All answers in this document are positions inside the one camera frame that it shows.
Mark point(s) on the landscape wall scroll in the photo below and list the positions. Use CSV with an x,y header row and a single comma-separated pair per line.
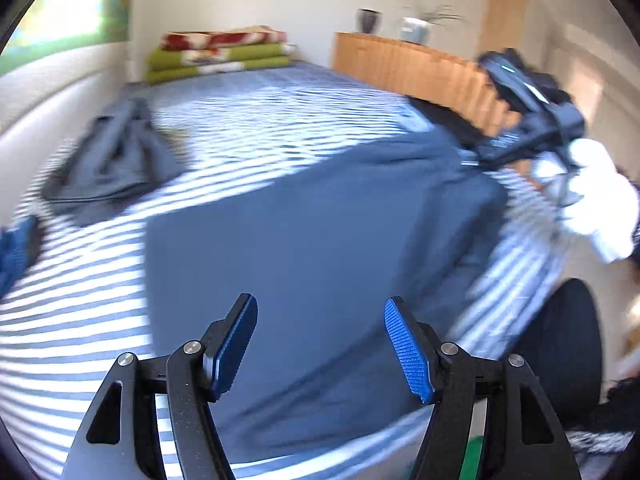
x,y
60,10

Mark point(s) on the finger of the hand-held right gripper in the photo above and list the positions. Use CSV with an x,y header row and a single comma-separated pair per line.
x,y
495,160
502,141

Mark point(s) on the dark grey pants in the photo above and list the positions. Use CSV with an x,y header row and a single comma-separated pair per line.
x,y
310,240

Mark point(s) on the grey knit jacket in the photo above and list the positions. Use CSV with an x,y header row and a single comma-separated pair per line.
x,y
110,165

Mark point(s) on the red floral folded blanket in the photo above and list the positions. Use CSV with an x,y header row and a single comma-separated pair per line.
x,y
225,39

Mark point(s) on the black folded garment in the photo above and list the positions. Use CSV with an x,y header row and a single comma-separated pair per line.
x,y
450,120

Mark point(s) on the green folded quilt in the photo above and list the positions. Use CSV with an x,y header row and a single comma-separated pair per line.
x,y
220,62

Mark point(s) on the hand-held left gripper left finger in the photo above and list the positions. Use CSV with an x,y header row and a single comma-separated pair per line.
x,y
232,345

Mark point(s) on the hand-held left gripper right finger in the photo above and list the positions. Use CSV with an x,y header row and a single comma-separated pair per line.
x,y
407,350

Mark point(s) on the blue cloth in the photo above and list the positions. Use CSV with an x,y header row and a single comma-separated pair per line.
x,y
15,255

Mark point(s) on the potted plant in white pot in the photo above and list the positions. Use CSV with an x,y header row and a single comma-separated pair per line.
x,y
415,30

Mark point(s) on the person's right hand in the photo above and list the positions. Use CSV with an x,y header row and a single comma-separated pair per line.
x,y
600,200

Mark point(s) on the wooden door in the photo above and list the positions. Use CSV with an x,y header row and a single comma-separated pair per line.
x,y
505,15

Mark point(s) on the striped bed quilt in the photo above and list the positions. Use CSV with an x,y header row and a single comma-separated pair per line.
x,y
75,335

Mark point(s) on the wooden slatted bed rail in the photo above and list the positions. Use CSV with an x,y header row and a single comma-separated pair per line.
x,y
410,65

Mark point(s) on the dark ceramic vase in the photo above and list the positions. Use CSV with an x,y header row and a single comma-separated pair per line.
x,y
369,21

